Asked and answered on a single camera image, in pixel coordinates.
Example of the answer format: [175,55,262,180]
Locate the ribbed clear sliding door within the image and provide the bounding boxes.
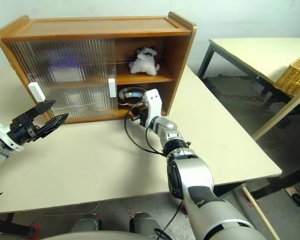
[8,39,108,121]
[39,37,117,119]

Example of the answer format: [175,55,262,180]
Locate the white door handle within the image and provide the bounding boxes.
[107,77,117,98]
[28,82,45,103]

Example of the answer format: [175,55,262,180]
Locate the white floor cable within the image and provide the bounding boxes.
[29,201,101,221]

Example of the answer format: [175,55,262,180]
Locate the red green white plush toy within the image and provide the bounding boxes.
[128,45,161,76]

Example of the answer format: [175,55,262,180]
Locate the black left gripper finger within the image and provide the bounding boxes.
[38,112,70,140]
[27,99,57,120]

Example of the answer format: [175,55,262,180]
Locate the purple tissue pack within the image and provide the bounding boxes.
[47,56,85,83]

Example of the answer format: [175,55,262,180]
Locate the beige side table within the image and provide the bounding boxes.
[197,37,300,141]

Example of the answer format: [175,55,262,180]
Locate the thin black hanging cable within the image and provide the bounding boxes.
[153,199,185,240]

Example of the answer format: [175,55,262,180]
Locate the yellow wicker basket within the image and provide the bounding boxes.
[274,51,300,97]

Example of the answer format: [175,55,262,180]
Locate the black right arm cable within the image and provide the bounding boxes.
[123,101,171,158]

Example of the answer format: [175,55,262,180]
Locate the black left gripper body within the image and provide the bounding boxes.
[6,111,45,145]

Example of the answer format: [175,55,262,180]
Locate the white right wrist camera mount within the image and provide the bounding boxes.
[142,88,163,128]

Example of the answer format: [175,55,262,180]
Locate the wooden stick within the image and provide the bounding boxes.
[241,186,278,240]

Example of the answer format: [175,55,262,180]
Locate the wooden cabinet with shelves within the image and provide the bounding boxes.
[0,11,198,125]

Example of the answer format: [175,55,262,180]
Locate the black table leg frame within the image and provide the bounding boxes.
[0,212,41,238]
[213,169,300,201]

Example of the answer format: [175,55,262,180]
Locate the dark rounded robot leg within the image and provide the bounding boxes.
[129,211,163,237]
[69,213,102,233]

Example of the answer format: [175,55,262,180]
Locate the metal bowl with handle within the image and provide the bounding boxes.
[118,86,147,107]

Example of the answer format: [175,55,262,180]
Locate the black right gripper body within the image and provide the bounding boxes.
[131,107,150,127]

